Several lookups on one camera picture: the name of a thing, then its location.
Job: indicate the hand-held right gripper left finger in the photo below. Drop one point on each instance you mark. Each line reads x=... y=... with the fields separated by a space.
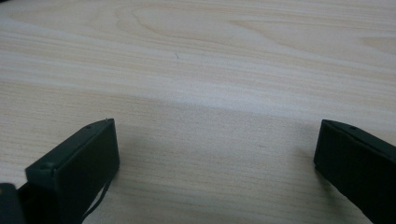
x=77 y=168

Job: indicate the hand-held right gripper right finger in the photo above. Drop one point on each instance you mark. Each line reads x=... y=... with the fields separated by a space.
x=358 y=165

